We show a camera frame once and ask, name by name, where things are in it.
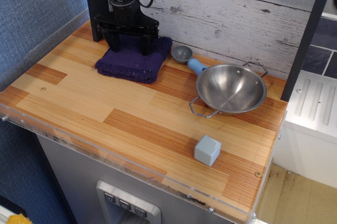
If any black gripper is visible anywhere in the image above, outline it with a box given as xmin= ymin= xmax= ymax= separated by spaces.
xmin=95 ymin=1 xmax=159 ymax=55

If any purple towel napkin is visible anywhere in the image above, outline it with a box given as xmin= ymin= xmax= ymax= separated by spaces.
xmin=95 ymin=35 xmax=172 ymax=84

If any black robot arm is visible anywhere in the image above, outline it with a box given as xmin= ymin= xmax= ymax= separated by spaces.
xmin=95 ymin=0 xmax=159 ymax=55

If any grey blue measuring scoop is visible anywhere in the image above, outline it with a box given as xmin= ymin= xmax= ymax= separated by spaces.
xmin=171 ymin=45 xmax=207 ymax=75

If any clear acrylic table edge guard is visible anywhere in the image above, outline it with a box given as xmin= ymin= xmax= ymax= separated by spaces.
xmin=0 ymin=104 xmax=257 ymax=222

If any light grey cube block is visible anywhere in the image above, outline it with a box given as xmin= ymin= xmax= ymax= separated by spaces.
xmin=194 ymin=135 xmax=221 ymax=167

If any silver dispenser panel with buttons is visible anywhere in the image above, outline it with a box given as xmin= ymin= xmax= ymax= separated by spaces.
xmin=96 ymin=180 xmax=162 ymax=223

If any white toy sink unit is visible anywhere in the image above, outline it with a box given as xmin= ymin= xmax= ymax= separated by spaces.
xmin=273 ymin=71 xmax=336 ymax=188

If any yellow object at corner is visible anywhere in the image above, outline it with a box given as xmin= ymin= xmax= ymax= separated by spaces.
xmin=6 ymin=214 xmax=33 ymax=224

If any stainless steel two-handled bowl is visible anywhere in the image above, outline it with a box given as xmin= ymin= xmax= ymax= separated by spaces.
xmin=187 ymin=59 xmax=268 ymax=118

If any dark grey right post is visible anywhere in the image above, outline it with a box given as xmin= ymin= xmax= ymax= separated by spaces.
xmin=281 ymin=0 xmax=327 ymax=102

